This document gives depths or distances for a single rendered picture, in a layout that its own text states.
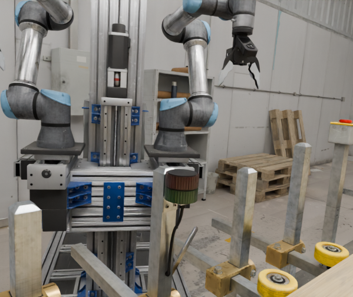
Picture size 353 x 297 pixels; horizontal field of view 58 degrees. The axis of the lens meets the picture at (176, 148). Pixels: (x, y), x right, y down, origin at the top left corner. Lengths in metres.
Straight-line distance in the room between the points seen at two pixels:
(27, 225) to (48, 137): 0.90
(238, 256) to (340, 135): 0.57
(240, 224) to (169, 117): 0.70
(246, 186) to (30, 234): 0.48
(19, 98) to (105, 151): 0.41
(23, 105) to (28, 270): 0.96
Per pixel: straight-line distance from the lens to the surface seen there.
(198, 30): 1.60
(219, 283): 0.80
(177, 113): 1.37
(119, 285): 0.76
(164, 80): 3.95
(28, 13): 1.59
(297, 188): 0.99
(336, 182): 1.22
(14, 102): 1.42
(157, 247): 0.64
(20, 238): 0.50
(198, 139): 4.09
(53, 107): 1.36
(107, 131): 1.47
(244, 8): 1.18
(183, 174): 0.55
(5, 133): 3.20
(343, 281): 0.82
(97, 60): 1.56
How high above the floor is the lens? 1.27
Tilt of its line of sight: 9 degrees down
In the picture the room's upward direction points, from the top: 4 degrees clockwise
